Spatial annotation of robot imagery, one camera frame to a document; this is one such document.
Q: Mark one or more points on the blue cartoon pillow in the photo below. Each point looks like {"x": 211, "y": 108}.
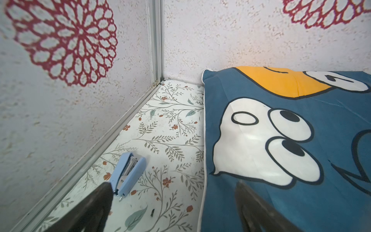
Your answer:
{"x": 300, "y": 140}

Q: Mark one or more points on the light blue stapler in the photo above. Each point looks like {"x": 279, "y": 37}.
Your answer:
{"x": 127, "y": 172}

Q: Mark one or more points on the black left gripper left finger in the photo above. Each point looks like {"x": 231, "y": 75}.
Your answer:
{"x": 90, "y": 215}

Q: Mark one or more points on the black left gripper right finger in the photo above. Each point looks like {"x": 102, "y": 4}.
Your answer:
{"x": 257, "y": 215}

